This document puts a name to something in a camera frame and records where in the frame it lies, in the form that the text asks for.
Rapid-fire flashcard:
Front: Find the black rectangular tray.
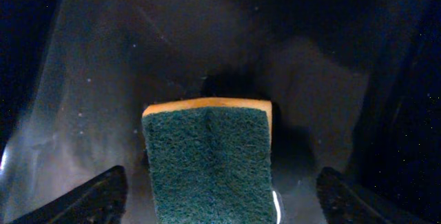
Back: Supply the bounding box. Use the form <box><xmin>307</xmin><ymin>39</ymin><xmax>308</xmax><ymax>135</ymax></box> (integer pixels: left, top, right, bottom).
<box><xmin>1</xmin><ymin>0</ymin><xmax>431</xmax><ymax>223</ymax></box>

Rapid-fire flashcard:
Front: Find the green yellow sponge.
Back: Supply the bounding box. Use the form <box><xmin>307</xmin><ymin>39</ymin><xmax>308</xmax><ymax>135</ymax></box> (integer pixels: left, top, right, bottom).
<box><xmin>142</xmin><ymin>97</ymin><xmax>282</xmax><ymax>223</ymax></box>

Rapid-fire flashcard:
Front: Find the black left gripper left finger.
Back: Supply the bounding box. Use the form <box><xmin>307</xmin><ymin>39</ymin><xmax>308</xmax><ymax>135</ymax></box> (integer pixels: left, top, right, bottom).
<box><xmin>10</xmin><ymin>165</ymin><xmax>128</xmax><ymax>224</ymax></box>

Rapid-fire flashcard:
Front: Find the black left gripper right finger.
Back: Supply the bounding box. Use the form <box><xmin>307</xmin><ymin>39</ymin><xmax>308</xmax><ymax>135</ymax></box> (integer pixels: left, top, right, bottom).
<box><xmin>316</xmin><ymin>167</ymin><xmax>429</xmax><ymax>224</ymax></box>

